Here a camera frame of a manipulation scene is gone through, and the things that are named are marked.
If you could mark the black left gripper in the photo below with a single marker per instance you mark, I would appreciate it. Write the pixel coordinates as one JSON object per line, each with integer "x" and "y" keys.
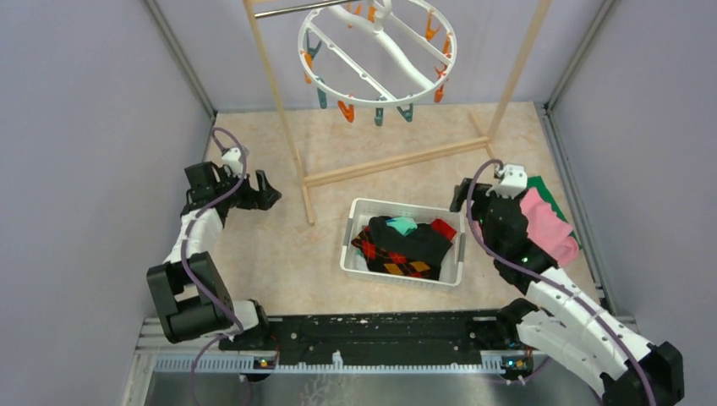
{"x": 261, "y": 199}

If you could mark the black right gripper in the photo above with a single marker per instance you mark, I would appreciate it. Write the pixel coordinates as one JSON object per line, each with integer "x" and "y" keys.
{"x": 478, "y": 194}

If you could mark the red sock with cat face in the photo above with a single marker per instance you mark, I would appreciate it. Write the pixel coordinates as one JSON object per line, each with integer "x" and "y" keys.
{"x": 444, "y": 229}

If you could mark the wooden drying rack frame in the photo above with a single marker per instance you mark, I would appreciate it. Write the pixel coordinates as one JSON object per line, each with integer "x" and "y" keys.
{"x": 328, "y": 146}

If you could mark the teal patterned sock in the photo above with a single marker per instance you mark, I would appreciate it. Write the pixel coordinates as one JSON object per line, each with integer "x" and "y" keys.
{"x": 403, "y": 225}

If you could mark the white perforated plastic basket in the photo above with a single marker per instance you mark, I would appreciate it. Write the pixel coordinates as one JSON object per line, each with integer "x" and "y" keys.
{"x": 362, "y": 210}

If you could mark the black argyle sock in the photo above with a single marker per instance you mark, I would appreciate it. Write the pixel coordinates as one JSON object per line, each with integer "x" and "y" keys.
{"x": 380, "y": 260}

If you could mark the white round sock hanger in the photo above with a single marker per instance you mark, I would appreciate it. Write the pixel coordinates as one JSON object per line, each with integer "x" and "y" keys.
{"x": 377, "y": 54}

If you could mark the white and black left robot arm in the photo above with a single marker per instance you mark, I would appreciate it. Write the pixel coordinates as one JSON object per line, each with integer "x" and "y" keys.
{"x": 188, "y": 293}

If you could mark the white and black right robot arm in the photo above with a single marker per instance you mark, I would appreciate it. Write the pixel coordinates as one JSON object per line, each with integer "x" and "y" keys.
{"x": 530, "y": 243}

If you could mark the green cloth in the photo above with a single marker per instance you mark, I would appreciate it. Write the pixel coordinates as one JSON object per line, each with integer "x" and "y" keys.
{"x": 538, "y": 183}

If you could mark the pink cloth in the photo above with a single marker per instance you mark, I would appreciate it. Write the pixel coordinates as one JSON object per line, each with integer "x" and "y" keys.
{"x": 546, "y": 230}

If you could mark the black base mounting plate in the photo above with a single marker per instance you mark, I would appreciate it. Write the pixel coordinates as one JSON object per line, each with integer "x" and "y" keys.
{"x": 464, "y": 337}

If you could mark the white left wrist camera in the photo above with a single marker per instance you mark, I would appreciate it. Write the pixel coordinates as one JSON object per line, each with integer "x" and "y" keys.
{"x": 234, "y": 162}

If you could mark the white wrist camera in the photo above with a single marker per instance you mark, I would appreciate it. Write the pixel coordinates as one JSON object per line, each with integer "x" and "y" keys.
{"x": 234, "y": 162}
{"x": 512, "y": 180}

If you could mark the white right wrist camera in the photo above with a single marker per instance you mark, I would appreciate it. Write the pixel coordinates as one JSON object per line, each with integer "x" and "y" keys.
{"x": 512, "y": 180}

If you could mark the white slotted cable duct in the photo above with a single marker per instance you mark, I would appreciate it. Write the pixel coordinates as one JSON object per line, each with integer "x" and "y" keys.
{"x": 248, "y": 365}

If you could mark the aluminium rail frame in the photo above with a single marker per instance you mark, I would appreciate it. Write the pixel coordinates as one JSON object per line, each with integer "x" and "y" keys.
{"x": 620, "y": 366}

